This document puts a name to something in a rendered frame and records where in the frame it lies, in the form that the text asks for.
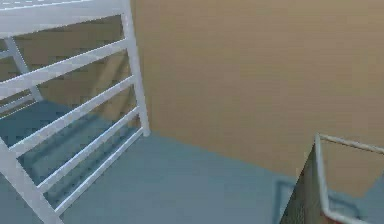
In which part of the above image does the grey wire mesh bin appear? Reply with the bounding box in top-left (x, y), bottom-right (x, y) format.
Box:
top-left (279, 132), bottom-right (384, 224)

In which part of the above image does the white slatted shelf rack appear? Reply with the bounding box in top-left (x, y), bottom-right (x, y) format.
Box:
top-left (0, 0), bottom-right (152, 224)

